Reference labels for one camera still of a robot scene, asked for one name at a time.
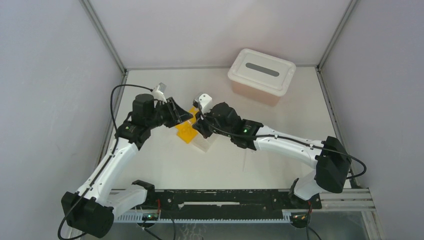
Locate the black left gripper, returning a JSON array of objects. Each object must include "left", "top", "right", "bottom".
[{"left": 146, "top": 97, "right": 193, "bottom": 130}]

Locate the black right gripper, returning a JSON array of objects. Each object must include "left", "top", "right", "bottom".
[{"left": 193, "top": 106, "right": 233, "bottom": 139}]

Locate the yellow test tube rack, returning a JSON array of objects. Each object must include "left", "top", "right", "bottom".
[{"left": 175, "top": 106, "right": 199, "bottom": 144}]

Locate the pink plastic bin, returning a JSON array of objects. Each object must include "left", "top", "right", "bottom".
[{"left": 231, "top": 81, "right": 282, "bottom": 107}]

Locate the white plastic bin lid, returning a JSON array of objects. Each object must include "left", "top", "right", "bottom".
[{"left": 227, "top": 48, "right": 297, "bottom": 97}]

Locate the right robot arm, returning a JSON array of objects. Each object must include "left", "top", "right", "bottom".
[{"left": 193, "top": 101, "right": 352, "bottom": 208}]

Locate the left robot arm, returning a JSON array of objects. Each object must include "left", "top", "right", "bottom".
[{"left": 57, "top": 93, "right": 193, "bottom": 240}]

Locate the clear well plate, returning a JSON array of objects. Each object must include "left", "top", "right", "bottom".
[{"left": 191, "top": 133, "right": 218, "bottom": 153}]

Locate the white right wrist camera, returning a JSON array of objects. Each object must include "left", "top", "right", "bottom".
[{"left": 192, "top": 93, "right": 214, "bottom": 114}]

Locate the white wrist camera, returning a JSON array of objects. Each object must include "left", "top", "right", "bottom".
[
  {"left": 192, "top": 93, "right": 214, "bottom": 114},
  {"left": 151, "top": 82, "right": 167, "bottom": 103}
]

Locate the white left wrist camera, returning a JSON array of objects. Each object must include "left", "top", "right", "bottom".
[{"left": 151, "top": 82, "right": 167, "bottom": 103}]

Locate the black left camera cable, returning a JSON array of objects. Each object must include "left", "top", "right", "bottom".
[{"left": 56, "top": 84, "right": 155, "bottom": 240}]

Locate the black camera cable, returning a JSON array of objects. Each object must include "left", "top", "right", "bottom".
[
  {"left": 56, "top": 84, "right": 155, "bottom": 240},
  {"left": 195, "top": 105, "right": 367, "bottom": 240}
]

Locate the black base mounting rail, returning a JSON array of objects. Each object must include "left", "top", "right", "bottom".
[{"left": 137, "top": 189, "right": 322, "bottom": 221}]

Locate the black right camera cable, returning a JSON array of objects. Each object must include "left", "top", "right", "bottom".
[{"left": 195, "top": 105, "right": 367, "bottom": 240}]

